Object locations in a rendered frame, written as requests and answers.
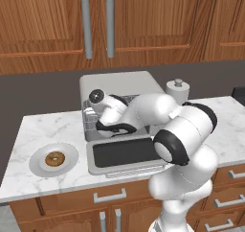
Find white toaster oven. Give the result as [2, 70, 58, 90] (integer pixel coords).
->
[78, 70, 167, 143]

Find toaster oven door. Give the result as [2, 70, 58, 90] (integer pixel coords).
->
[85, 135, 170, 179]

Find grey plate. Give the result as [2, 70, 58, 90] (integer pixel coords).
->
[28, 142, 80, 179]

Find brown bagel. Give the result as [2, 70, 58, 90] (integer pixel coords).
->
[44, 151, 67, 168]

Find wooden base cupboard door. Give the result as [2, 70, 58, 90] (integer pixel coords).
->
[15, 210, 112, 232]
[109, 199, 167, 232]

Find wide wooden drawer front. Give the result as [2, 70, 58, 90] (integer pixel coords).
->
[37, 177, 155, 217]

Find black appliance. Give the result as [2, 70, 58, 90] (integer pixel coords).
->
[232, 86, 245, 108]

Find narrow wooden drawer front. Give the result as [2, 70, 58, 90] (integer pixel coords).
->
[190, 206, 245, 232]
[202, 185, 245, 213]
[212, 163, 245, 188]

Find grey cupboard bar handle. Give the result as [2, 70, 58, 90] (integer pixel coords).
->
[79, 0, 94, 60]
[104, 0, 116, 58]

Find grey drawer handle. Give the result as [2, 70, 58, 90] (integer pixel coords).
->
[228, 170, 245, 180]
[213, 194, 245, 209]
[203, 219, 234, 232]
[92, 187, 128, 204]

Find wooden wall cupboard door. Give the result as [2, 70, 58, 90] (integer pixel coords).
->
[203, 0, 245, 63]
[100, 0, 212, 69]
[0, 0, 103, 76]

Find grey base cupboard handle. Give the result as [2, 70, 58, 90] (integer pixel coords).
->
[114, 208, 123, 232]
[99, 211, 107, 232]

